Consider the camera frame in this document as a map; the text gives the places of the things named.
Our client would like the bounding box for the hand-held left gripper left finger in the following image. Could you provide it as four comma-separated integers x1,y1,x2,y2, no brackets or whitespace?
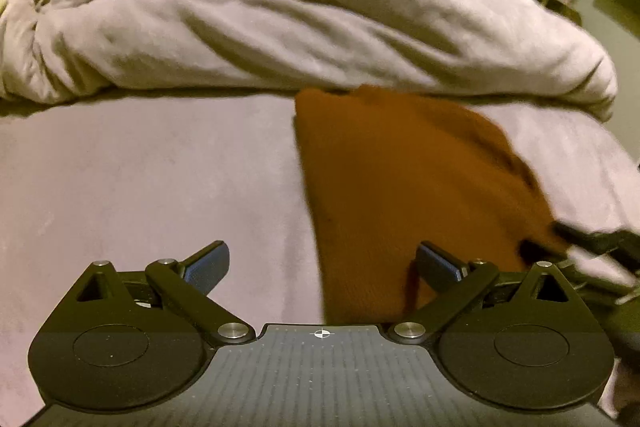
62,241,257,348

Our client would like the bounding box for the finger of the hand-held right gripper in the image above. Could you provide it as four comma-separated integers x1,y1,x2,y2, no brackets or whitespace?
554,221,640,259
520,239,571,261

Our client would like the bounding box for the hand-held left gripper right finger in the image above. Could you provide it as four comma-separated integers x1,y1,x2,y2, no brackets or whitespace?
388,241,591,345

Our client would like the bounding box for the rust brown shirt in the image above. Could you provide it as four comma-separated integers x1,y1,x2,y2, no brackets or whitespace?
294,84,568,325

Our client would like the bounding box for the lilac grey bed sheet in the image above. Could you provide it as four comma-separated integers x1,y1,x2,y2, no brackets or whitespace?
0,87,640,427

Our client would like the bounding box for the gold side table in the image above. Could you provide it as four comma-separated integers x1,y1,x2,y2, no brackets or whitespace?
522,0,584,26

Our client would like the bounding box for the grey crumpled duvet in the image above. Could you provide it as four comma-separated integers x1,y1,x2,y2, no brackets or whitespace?
0,0,618,122

